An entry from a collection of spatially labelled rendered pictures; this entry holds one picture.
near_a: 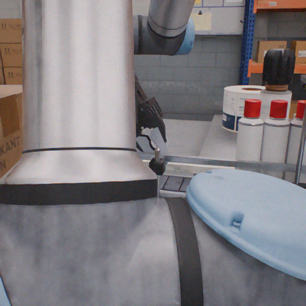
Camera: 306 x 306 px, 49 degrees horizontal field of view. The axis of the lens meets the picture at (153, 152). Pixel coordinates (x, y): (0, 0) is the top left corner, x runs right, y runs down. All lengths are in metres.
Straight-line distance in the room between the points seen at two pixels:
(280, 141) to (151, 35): 0.33
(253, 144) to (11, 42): 3.57
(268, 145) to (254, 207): 0.51
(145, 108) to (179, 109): 4.40
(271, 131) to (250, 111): 0.06
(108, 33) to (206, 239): 0.16
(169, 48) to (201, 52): 4.36
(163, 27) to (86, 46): 0.40
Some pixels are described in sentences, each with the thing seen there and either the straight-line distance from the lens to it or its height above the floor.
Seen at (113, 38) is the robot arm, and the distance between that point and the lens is 0.25.
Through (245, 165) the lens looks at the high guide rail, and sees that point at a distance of 0.73.
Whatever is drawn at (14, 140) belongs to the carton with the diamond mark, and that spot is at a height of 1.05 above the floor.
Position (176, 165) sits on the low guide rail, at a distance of 0.82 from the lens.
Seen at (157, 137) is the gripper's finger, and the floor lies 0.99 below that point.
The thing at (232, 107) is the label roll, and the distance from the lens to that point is 1.25.
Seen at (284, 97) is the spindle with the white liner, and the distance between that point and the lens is 0.99.
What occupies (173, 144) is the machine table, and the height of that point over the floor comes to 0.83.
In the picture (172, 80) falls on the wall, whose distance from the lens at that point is 5.09.
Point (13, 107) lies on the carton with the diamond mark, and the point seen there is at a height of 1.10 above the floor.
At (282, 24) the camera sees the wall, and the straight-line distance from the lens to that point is 5.14.
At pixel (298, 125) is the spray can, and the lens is 0.74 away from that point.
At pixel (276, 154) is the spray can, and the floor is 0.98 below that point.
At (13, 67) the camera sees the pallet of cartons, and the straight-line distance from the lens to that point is 4.11.
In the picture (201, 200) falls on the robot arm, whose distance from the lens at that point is 0.23.
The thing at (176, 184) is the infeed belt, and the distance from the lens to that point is 0.80.
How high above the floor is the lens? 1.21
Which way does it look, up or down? 19 degrees down
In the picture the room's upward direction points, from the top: straight up
